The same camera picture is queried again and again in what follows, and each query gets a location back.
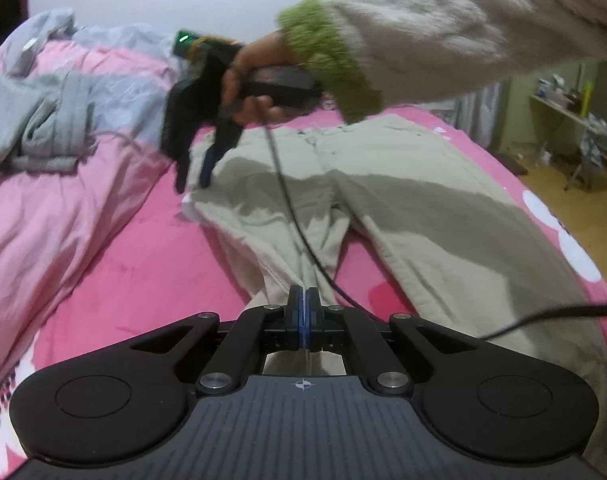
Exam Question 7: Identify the cluttered shelf table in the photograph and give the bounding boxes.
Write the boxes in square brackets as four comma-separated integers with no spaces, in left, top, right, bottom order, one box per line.
[531,75,607,192]

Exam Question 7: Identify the person's right hand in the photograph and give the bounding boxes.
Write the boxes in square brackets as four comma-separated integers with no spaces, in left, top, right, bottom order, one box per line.
[220,30,307,126]

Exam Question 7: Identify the pink and grey quilt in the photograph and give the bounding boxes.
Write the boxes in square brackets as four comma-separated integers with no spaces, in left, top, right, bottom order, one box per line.
[0,7,194,396]

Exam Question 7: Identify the beige pants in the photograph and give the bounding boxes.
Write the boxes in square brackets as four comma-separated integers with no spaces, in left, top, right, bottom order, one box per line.
[183,112,607,461]

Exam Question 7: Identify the grey sweatpants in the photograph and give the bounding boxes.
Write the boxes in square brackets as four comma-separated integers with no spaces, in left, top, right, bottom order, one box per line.
[0,70,98,177]

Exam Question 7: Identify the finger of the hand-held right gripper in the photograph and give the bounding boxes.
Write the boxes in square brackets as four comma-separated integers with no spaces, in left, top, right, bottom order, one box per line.
[176,150,195,194]
[200,126,242,189]

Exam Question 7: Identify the black cable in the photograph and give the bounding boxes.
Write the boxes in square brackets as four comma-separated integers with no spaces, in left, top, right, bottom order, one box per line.
[263,125,607,341]

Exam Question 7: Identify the brown floor mat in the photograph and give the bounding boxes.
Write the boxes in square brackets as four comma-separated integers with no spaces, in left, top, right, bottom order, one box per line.
[502,152,527,177]

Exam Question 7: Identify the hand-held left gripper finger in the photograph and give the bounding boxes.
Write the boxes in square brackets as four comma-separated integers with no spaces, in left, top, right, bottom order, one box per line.
[130,285,304,396]
[306,286,477,396]

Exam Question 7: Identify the pink floral blanket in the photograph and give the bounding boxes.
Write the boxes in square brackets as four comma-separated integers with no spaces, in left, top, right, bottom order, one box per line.
[0,105,607,480]

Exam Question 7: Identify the grey curtain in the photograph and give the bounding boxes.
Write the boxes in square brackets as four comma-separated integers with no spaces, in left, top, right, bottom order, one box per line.
[453,80,505,152]

